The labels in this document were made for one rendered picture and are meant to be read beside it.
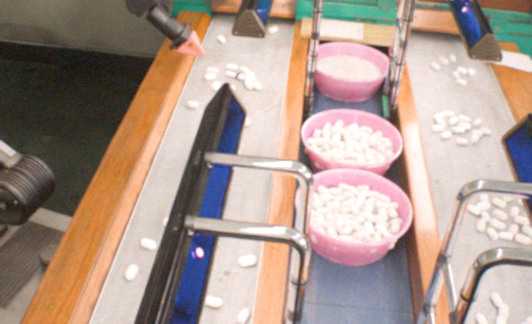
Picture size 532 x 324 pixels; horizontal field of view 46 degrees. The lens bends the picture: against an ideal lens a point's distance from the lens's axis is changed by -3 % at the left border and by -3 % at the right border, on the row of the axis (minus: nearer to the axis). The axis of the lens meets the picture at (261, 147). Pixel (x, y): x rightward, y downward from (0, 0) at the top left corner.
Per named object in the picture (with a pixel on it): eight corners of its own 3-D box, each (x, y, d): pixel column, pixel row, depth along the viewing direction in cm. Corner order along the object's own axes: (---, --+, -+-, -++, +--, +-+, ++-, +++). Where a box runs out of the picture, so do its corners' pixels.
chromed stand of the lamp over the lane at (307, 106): (246, 121, 188) (253, -25, 162) (253, 88, 204) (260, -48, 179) (311, 128, 187) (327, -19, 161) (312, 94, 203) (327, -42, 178)
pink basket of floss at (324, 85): (343, 115, 193) (347, 88, 188) (288, 79, 211) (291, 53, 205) (403, 93, 207) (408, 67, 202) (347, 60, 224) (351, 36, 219)
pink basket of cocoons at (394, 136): (317, 202, 159) (321, 172, 154) (285, 143, 180) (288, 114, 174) (413, 189, 166) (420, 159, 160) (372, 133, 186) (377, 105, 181)
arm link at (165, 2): (123, 5, 184) (144, -13, 180) (132, -7, 193) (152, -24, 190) (152, 35, 188) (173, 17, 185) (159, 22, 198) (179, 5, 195)
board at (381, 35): (300, 37, 216) (300, 34, 216) (302, 20, 229) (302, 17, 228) (396, 47, 215) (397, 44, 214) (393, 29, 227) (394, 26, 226)
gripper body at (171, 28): (193, 24, 192) (174, 8, 190) (186, 38, 184) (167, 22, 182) (179, 38, 195) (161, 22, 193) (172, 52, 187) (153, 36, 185)
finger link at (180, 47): (213, 42, 195) (190, 22, 192) (209, 52, 189) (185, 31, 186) (199, 56, 198) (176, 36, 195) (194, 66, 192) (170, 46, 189)
